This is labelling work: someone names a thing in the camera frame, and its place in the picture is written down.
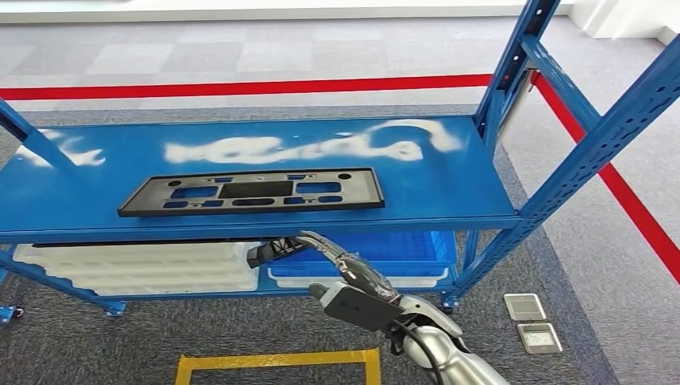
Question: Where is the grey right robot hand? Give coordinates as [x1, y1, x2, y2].
[297, 231, 403, 306]

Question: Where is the black perforated panel part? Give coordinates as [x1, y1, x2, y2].
[117, 168, 386, 218]

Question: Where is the black elongated plastic part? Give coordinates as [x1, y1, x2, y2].
[246, 237, 320, 270]

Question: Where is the blue metal shelf rack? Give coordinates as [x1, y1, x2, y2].
[0, 302, 25, 325]
[0, 0, 680, 320]

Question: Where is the blue plastic bin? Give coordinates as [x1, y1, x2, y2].
[265, 232, 459, 278]

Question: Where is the white plastic bin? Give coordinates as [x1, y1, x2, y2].
[267, 267, 450, 290]

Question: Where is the yellow floor tape square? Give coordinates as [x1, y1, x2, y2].
[174, 349, 382, 385]

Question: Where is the silver floor outlet plate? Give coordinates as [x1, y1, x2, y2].
[503, 293, 548, 323]
[516, 322, 563, 355]

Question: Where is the white plastic tray stack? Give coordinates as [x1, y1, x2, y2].
[13, 241, 261, 297]

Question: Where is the long black trim strip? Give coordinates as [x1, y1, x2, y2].
[31, 236, 277, 249]

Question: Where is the red floor tape strip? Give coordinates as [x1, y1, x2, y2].
[531, 71, 680, 286]
[0, 74, 492, 102]

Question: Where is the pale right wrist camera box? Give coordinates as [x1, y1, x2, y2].
[309, 282, 405, 333]

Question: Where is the black camera cable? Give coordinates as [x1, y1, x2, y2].
[390, 318, 446, 385]

